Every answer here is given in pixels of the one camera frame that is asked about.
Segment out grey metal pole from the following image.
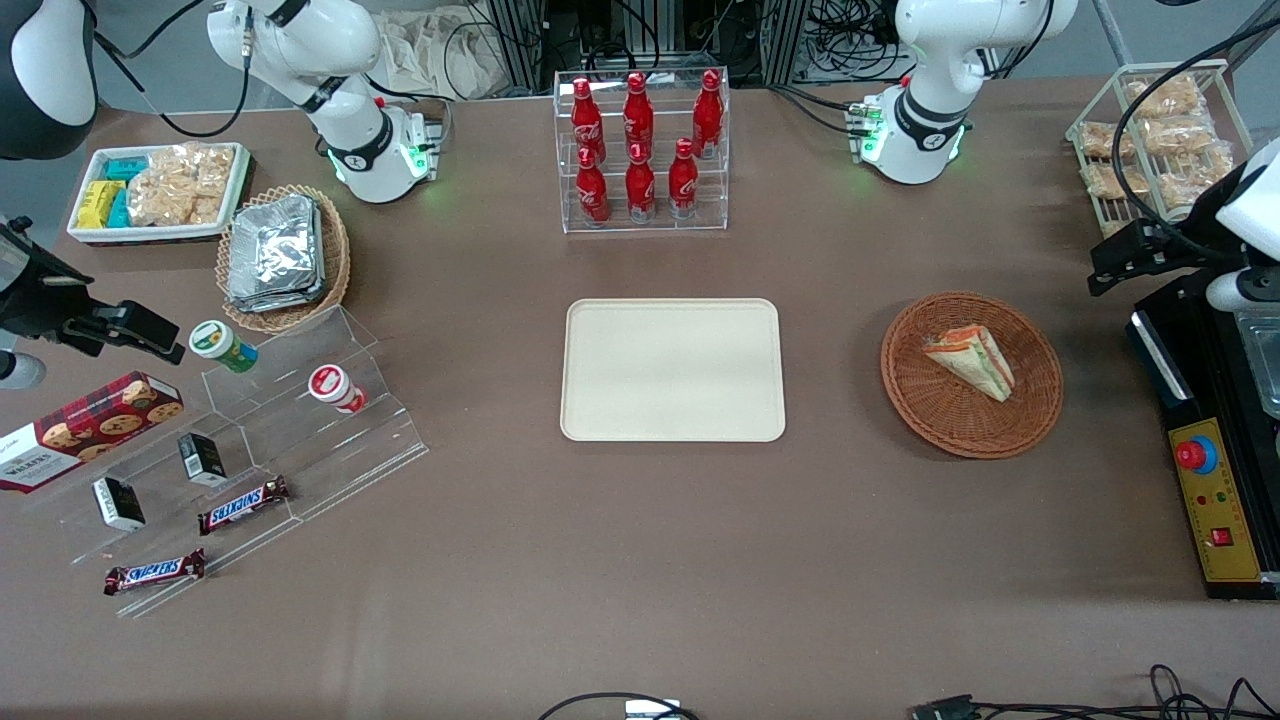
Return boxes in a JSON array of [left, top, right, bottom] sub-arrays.
[[1093, 0, 1134, 69]]

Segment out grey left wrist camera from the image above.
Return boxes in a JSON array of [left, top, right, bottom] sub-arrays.
[[1205, 268, 1280, 313]]

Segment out clear bag of fried snacks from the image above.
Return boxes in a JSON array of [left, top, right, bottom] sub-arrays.
[[1156, 148, 1237, 211], [1085, 163, 1151, 199], [1125, 75, 1206, 119], [1080, 122, 1136, 161], [1140, 115, 1217, 156]]

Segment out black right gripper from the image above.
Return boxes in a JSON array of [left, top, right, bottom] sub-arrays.
[[0, 216, 187, 364]]

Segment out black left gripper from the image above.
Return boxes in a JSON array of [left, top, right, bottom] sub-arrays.
[[1088, 219, 1249, 297]]

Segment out green lidded snack cup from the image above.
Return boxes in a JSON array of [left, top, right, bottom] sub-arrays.
[[189, 320, 259, 374]]

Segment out black cable connector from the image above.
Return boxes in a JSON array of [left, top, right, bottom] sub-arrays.
[[910, 694, 983, 720]]

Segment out red tartan cookie box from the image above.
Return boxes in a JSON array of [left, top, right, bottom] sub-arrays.
[[0, 371, 185, 494]]

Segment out triangular sandwich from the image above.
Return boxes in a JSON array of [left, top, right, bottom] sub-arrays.
[[922, 325, 1016, 403]]

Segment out silver foil packet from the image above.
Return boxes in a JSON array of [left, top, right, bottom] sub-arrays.
[[227, 268, 327, 314], [230, 194, 323, 294]]

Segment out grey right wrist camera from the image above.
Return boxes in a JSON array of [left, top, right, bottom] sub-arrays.
[[0, 350, 47, 391]]

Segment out small black carton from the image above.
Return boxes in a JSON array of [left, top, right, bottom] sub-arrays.
[[178, 432, 228, 488], [93, 477, 147, 532]]

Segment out oval light wicker basket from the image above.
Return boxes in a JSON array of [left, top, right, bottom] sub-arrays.
[[216, 184, 352, 334]]

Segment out clear acrylic stepped display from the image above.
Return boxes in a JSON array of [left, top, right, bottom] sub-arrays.
[[20, 305, 431, 619]]

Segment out clear bag of crackers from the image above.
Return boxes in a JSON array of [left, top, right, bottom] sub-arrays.
[[127, 143, 236, 227]]

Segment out clear plastic tub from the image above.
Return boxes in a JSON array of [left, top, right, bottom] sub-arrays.
[[1235, 308, 1280, 419]]

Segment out aluminium frame rail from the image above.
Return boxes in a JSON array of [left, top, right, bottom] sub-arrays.
[[487, 0, 546, 96], [760, 0, 809, 86]]

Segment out black looped cable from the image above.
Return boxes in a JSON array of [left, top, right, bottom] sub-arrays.
[[538, 691, 701, 720]]

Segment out round brown wicker basket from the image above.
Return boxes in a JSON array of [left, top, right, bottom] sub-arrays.
[[880, 291, 1064, 460]]

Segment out black machine with yellow panel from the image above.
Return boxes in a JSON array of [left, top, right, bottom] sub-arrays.
[[1128, 270, 1280, 601]]

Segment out black base power cables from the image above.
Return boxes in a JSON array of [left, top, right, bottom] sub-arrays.
[[770, 84, 863, 137]]

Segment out beige plastic tray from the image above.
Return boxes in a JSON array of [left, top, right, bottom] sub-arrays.
[[560, 298, 787, 443]]

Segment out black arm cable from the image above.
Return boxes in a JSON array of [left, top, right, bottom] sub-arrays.
[[93, 0, 253, 139], [1111, 18, 1280, 264]]

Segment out red cola bottle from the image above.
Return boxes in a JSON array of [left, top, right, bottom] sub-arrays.
[[570, 77, 607, 166], [667, 138, 700, 219], [575, 147, 611, 226], [692, 69, 725, 159], [622, 71, 655, 161], [624, 142, 658, 223]]

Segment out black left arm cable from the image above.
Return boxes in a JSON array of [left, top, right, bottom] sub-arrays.
[[1111, 18, 1280, 264]]

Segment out Snickers chocolate bar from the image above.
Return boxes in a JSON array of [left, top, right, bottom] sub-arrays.
[[104, 548, 207, 597], [197, 476, 292, 536]]

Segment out white rectangular snack tray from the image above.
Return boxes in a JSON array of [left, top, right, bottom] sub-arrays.
[[67, 142, 253, 246]]

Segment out clear acrylic bottle rack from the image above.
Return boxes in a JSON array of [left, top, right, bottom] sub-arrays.
[[553, 68, 731, 235]]

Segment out black coiled cable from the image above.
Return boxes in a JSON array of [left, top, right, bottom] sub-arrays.
[[975, 664, 1280, 720]]

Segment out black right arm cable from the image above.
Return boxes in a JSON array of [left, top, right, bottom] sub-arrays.
[[93, 0, 253, 139]]

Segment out black tangled cable bundle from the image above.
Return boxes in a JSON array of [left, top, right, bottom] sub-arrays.
[[805, 0, 906, 81]]

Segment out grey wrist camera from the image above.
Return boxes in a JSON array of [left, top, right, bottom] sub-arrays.
[[1205, 268, 1280, 313], [0, 350, 47, 391]]

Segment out white wire rack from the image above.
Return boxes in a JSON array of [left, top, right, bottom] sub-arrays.
[[1066, 60, 1257, 239]]

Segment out beige crumpled cloth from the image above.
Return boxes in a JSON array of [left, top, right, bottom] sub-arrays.
[[375, 8, 513, 101]]

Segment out red lidded snack cup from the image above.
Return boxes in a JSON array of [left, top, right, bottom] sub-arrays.
[[308, 365, 367, 414]]

